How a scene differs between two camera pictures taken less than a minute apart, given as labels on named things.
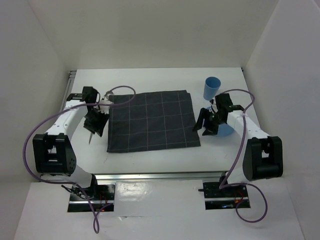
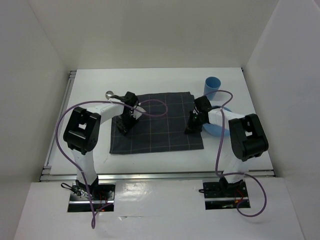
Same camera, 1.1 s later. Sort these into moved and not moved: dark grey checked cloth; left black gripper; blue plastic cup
Moved: left black gripper
Not moved: blue plastic cup; dark grey checked cloth
